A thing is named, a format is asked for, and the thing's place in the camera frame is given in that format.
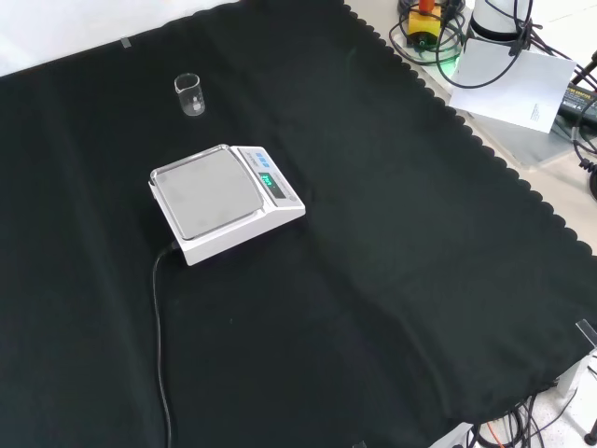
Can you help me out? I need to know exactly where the small clear glass beaker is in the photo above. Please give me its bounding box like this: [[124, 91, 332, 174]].
[[174, 72, 206, 118]]

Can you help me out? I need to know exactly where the black scalloped bench cloth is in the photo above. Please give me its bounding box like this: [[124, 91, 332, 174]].
[[0, 0, 597, 448]]

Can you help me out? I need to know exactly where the white electronic balance steel pan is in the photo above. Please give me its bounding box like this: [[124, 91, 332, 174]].
[[148, 143, 307, 267]]

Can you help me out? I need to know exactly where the yellow stop button box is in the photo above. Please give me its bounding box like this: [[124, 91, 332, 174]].
[[406, 0, 443, 51]]

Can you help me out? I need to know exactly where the white paper sheet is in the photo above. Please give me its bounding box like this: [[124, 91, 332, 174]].
[[447, 37, 578, 135]]

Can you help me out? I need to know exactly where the black power adapter yellow label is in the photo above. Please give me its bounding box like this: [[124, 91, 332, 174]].
[[558, 79, 597, 126]]

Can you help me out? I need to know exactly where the clear tape strip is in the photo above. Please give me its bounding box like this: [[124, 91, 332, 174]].
[[575, 318, 597, 350]]

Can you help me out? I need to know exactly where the black balance power cable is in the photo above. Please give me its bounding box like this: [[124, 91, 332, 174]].
[[151, 241, 178, 448]]

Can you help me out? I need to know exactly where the grey metal base plate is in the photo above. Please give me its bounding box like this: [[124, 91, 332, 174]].
[[454, 107, 577, 167]]

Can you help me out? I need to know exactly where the orange cable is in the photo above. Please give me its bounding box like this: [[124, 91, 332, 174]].
[[476, 418, 509, 448]]

